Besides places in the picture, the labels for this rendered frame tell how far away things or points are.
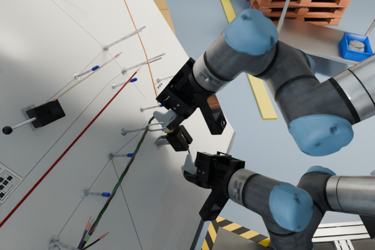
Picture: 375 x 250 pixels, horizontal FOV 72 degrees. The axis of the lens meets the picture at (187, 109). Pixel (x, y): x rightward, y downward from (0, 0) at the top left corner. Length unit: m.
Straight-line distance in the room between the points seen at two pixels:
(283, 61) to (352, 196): 0.29
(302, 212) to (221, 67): 0.29
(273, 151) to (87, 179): 1.75
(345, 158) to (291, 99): 1.99
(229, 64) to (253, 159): 1.68
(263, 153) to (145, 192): 1.54
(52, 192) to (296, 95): 0.47
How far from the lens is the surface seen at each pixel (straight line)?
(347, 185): 0.61
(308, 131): 0.39
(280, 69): 0.47
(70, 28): 0.65
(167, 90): 0.54
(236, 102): 2.43
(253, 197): 0.54
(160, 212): 0.75
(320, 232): 1.73
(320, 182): 0.65
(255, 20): 0.43
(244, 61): 0.44
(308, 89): 0.43
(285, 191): 0.51
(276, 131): 2.31
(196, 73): 0.49
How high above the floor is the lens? 1.70
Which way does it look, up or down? 48 degrees down
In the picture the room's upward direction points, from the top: 3 degrees clockwise
